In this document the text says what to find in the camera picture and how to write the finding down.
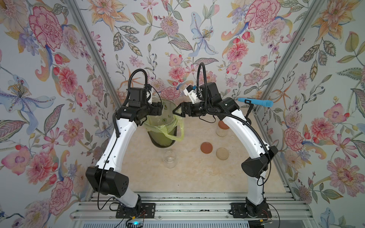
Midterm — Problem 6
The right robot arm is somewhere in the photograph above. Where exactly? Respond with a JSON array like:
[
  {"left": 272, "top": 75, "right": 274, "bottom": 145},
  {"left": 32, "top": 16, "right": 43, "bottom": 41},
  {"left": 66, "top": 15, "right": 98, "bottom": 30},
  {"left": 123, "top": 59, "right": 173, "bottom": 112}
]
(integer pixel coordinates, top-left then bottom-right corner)
[{"left": 173, "top": 62, "right": 278, "bottom": 218}]

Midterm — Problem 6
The aluminium corner post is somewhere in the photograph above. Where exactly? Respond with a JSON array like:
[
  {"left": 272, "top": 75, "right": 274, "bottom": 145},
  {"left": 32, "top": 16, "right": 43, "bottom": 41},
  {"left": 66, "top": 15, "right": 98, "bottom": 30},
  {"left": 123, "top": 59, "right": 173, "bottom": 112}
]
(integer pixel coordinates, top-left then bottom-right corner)
[
  {"left": 65, "top": 0, "right": 121, "bottom": 109},
  {"left": 256, "top": 0, "right": 317, "bottom": 110}
]

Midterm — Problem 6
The clear jar with rice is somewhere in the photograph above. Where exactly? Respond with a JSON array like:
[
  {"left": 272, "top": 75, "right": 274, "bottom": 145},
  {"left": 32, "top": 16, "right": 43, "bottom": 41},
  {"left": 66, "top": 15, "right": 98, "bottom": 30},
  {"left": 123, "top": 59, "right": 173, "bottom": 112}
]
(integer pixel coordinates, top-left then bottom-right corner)
[{"left": 163, "top": 151, "right": 177, "bottom": 169}]

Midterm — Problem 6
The left aluminium corner post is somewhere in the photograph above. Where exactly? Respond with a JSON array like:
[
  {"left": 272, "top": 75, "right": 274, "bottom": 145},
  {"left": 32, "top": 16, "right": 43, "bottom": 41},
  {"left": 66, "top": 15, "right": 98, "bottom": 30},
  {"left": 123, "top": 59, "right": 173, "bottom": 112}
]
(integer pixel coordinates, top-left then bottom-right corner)
[{"left": 65, "top": 0, "right": 121, "bottom": 109}]

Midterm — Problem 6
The beige jar lid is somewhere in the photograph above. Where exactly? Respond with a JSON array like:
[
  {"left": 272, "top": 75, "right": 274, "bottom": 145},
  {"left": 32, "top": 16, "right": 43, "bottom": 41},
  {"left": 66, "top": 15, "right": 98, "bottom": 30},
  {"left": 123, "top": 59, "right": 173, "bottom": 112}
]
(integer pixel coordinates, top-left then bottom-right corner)
[{"left": 216, "top": 148, "right": 230, "bottom": 161}]

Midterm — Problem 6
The yellow-green plastic bin liner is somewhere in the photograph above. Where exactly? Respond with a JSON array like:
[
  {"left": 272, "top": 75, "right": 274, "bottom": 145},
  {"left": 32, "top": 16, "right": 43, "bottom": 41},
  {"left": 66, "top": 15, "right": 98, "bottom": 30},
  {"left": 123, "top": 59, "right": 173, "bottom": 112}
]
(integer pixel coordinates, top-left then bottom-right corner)
[{"left": 142, "top": 99, "right": 185, "bottom": 142}]

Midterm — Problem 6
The terracotta jar lid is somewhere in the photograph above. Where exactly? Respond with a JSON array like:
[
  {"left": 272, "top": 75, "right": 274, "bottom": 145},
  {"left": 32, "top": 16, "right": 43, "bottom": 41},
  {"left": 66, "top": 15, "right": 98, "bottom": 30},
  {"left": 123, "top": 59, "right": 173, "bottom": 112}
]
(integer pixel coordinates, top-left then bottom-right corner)
[{"left": 200, "top": 142, "right": 213, "bottom": 154}]

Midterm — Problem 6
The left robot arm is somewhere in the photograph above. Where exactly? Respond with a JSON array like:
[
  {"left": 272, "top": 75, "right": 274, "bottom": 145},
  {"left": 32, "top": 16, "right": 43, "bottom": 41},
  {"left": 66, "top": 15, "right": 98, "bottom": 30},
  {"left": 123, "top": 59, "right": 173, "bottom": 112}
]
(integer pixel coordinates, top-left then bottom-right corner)
[{"left": 86, "top": 68, "right": 163, "bottom": 219}]

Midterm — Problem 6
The blue microphone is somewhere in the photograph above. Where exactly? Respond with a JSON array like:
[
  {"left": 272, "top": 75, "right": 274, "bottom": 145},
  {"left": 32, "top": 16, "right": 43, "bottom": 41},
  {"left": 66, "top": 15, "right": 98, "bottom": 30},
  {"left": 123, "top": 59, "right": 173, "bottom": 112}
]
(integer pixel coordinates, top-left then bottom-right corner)
[{"left": 238, "top": 97, "right": 273, "bottom": 108}]

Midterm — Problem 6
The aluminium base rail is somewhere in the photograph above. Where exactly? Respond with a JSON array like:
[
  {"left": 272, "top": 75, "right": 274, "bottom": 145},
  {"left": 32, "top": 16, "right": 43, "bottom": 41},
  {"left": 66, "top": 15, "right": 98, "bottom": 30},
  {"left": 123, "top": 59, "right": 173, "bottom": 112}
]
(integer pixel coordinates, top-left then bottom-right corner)
[{"left": 70, "top": 192, "right": 317, "bottom": 228}]

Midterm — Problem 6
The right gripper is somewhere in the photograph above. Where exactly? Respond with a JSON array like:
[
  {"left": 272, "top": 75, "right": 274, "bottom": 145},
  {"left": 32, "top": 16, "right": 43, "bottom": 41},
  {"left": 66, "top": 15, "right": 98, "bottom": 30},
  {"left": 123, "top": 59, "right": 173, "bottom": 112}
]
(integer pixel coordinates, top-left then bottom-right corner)
[{"left": 174, "top": 104, "right": 214, "bottom": 120}]

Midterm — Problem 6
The right aluminium corner post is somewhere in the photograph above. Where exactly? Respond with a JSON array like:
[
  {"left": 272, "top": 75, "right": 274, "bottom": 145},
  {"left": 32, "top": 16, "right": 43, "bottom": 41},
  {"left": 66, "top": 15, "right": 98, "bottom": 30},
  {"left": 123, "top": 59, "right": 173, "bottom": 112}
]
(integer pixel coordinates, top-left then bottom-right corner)
[{"left": 256, "top": 0, "right": 317, "bottom": 110}]

